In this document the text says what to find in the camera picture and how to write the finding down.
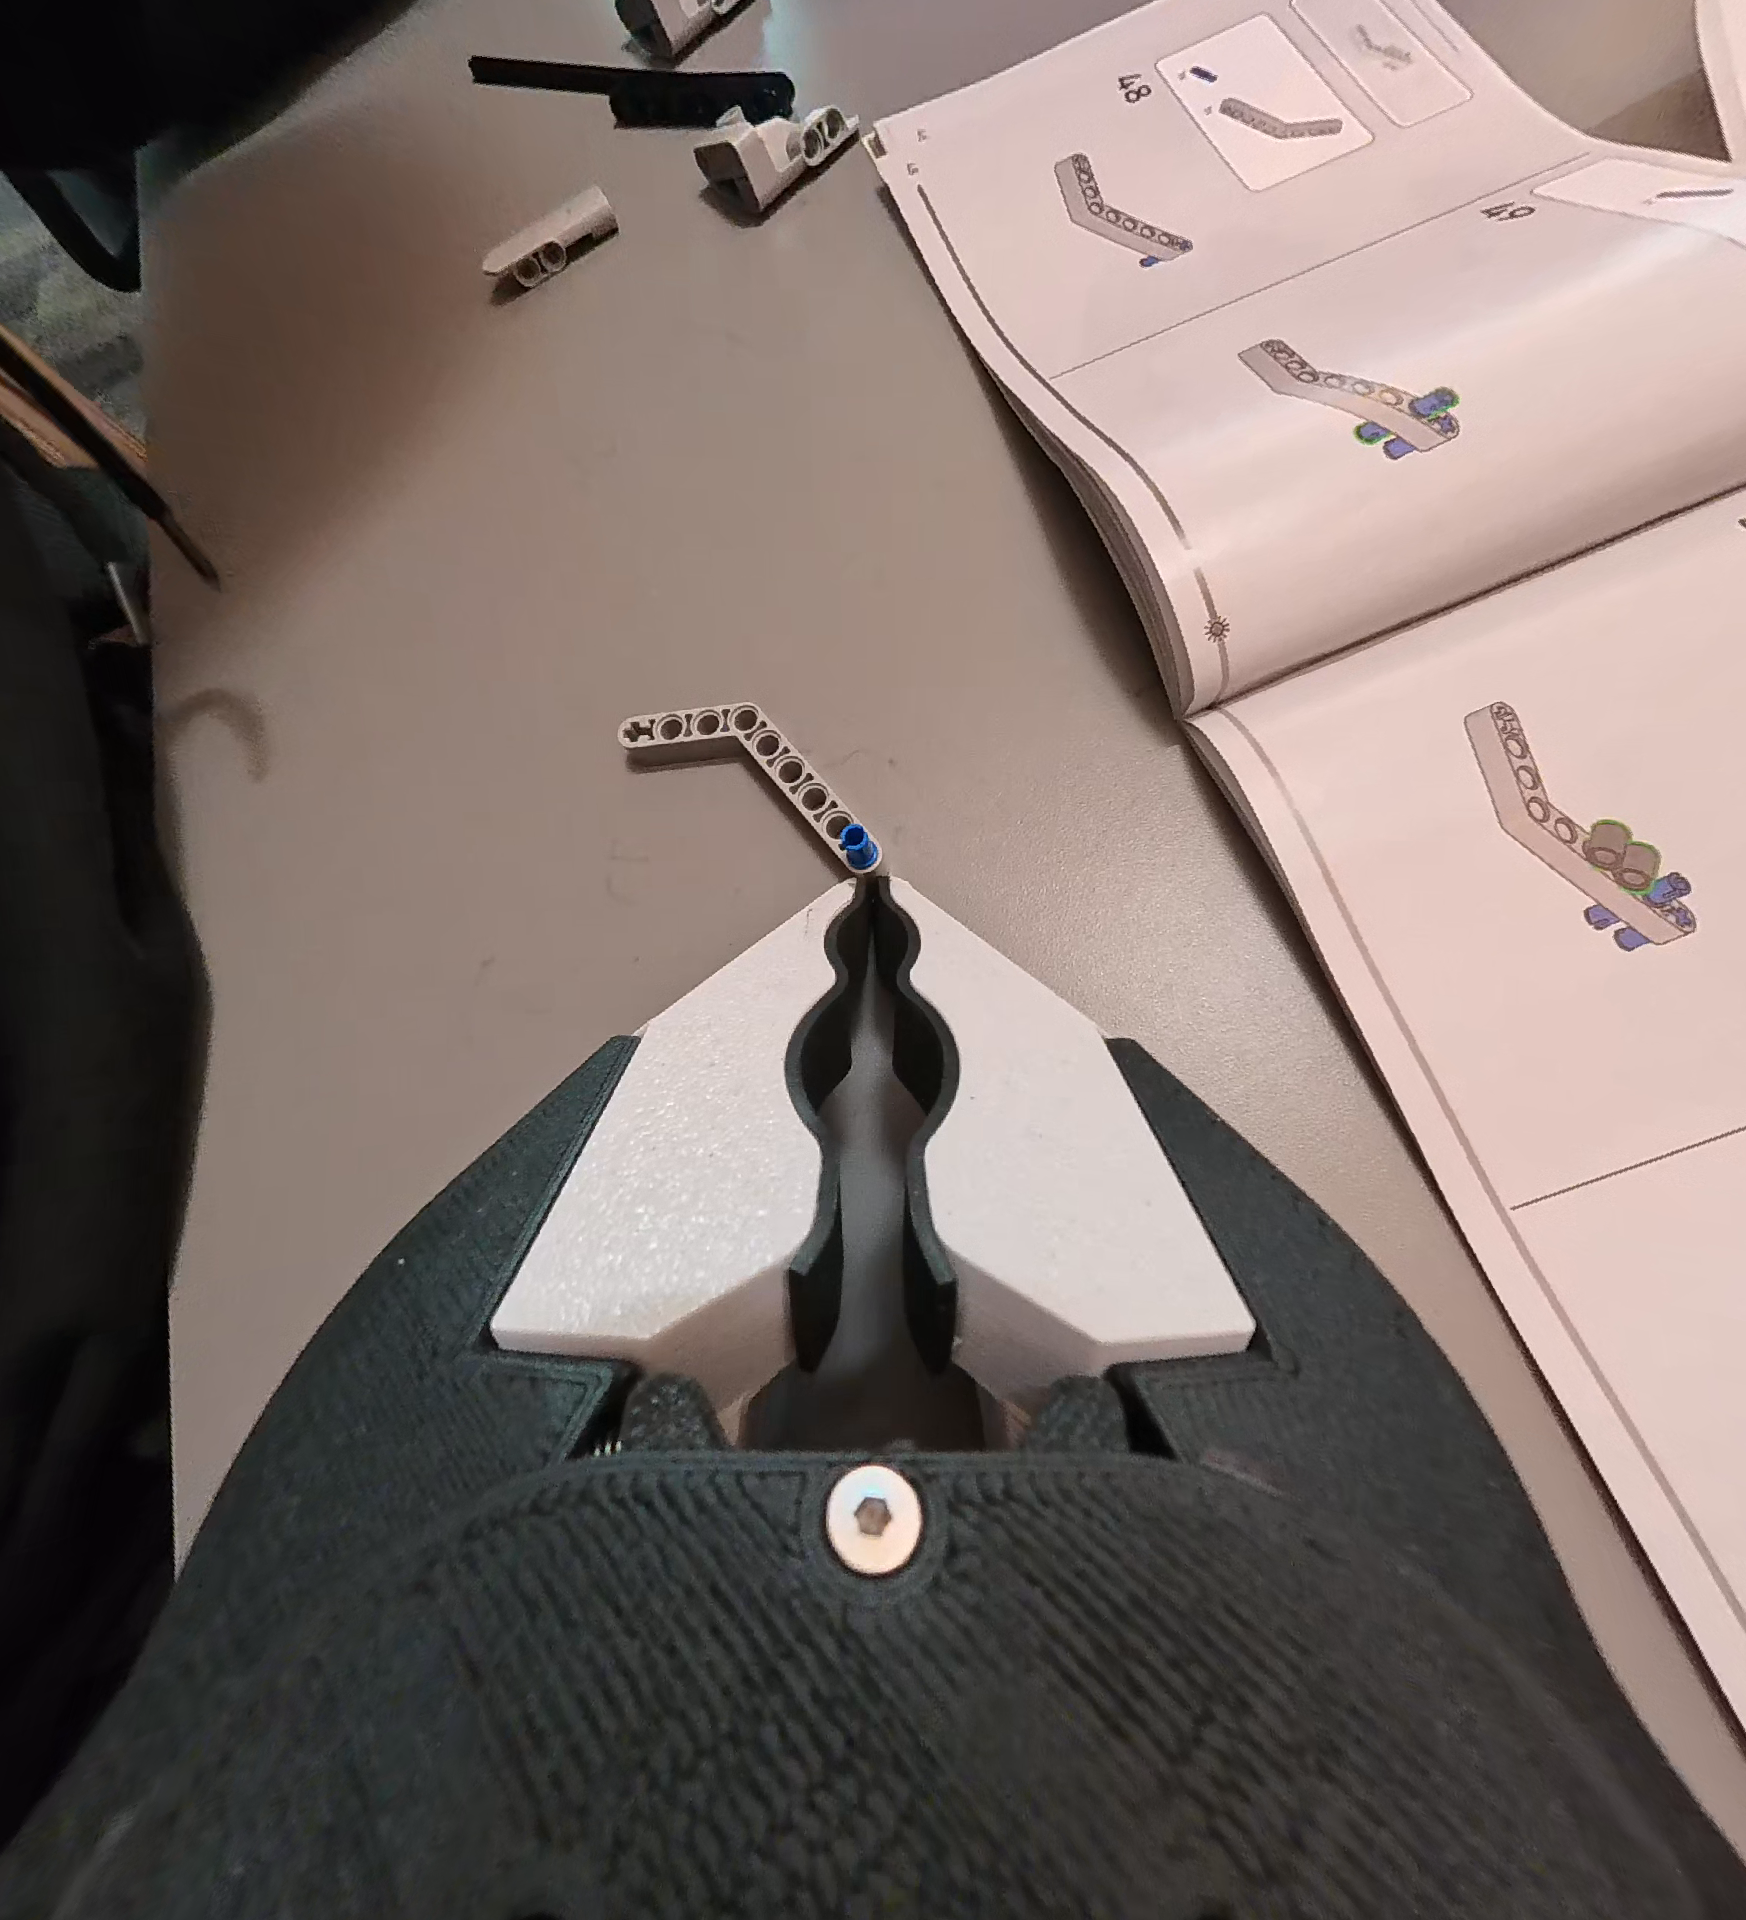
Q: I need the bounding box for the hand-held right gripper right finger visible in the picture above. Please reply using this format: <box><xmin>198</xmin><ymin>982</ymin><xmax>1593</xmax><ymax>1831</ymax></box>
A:
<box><xmin>875</xmin><ymin>877</ymin><xmax>1254</xmax><ymax>1441</ymax></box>

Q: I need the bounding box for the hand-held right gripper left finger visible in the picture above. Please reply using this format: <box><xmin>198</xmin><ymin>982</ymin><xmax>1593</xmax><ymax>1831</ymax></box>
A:
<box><xmin>487</xmin><ymin>877</ymin><xmax>876</xmax><ymax>1439</ymax></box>

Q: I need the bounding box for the grey bent toy beam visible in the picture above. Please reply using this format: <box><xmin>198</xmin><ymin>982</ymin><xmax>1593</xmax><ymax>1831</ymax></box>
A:
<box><xmin>616</xmin><ymin>694</ymin><xmax>889</xmax><ymax>873</ymax></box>

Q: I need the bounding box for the open instruction booklet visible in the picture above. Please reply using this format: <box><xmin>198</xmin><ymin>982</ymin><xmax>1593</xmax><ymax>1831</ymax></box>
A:
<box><xmin>875</xmin><ymin>0</ymin><xmax>1746</xmax><ymax>1877</ymax></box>

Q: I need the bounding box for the small grey toy connector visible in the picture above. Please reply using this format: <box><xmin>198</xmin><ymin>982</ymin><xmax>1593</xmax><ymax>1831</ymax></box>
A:
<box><xmin>483</xmin><ymin>181</ymin><xmax>618</xmax><ymax>294</ymax></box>

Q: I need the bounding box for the grey toy connector block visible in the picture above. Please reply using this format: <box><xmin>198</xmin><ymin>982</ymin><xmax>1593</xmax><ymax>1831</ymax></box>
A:
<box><xmin>696</xmin><ymin>108</ymin><xmax>860</xmax><ymax>217</ymax></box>

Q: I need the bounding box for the black long toy piece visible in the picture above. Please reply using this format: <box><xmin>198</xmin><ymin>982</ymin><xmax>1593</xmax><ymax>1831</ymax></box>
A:
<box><xmin>467</xmin><ymin>54</ymin><xmax>797</xmax><ymax>129</ymax></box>

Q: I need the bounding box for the grey toy piece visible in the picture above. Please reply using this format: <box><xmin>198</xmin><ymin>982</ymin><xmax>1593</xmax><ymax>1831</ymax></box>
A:
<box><xmin>616</xmin><ymin>0</ymin><xmax>753</xmax><ymax>57</ymax></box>

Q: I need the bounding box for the brown strap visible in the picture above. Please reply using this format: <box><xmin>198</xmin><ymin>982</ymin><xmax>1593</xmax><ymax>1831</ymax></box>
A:
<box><xmin>0</xmin><ymin>246</ymin><xmax>223</xmax><ymax>645</ymax></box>

